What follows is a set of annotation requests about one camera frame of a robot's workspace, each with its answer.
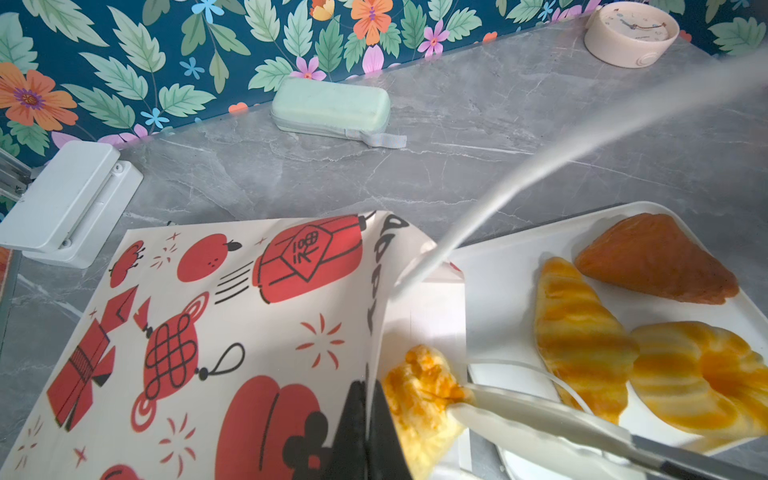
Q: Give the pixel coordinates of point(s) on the yellow fake croissant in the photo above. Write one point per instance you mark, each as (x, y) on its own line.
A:
(581, 342)

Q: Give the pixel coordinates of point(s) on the orange triangular fake bread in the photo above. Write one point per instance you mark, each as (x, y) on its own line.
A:
(650, 254)

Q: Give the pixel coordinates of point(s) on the red white paper bag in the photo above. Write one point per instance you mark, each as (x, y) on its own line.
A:
(226, 350)

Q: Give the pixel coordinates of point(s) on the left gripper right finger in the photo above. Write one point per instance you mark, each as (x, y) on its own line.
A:
(385, 457)

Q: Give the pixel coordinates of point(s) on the steel tongs white tips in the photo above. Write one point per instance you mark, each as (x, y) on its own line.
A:
(579, 445)

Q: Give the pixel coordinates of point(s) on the white flat box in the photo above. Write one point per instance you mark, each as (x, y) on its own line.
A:
(68, 212)

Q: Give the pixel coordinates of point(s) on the mint green glasses case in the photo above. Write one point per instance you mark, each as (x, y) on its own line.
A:
(337, 110)

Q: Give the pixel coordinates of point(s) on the round striped fake bun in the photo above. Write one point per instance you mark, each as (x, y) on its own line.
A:
(701, 379)

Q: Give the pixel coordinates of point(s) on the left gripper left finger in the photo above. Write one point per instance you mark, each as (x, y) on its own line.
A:
(348, 459)

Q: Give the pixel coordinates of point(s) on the pink round alarm clock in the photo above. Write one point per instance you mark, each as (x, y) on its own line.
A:
(629, 34)

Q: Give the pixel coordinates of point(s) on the yellow flaky fake pastry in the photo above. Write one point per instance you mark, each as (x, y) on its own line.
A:
(419, 392)

